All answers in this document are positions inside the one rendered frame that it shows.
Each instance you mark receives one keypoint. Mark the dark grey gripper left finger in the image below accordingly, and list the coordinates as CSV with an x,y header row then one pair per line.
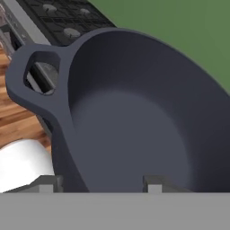
x,y
49,183

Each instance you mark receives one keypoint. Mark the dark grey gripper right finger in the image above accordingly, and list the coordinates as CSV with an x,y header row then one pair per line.
x,y
154,184

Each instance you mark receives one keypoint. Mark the dark grey pot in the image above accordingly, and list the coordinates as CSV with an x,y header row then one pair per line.
x,y
128,119

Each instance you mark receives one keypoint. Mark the grey stove knob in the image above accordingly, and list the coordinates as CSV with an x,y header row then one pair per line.
x,y
48,72

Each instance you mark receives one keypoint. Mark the silver stove front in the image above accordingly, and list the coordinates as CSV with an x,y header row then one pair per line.
x,y
22,28

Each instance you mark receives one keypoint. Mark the white rounded object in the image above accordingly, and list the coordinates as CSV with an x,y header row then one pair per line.
x,y
22,164

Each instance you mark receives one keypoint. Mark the black hob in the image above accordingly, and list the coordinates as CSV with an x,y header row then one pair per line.
x,y
64,18

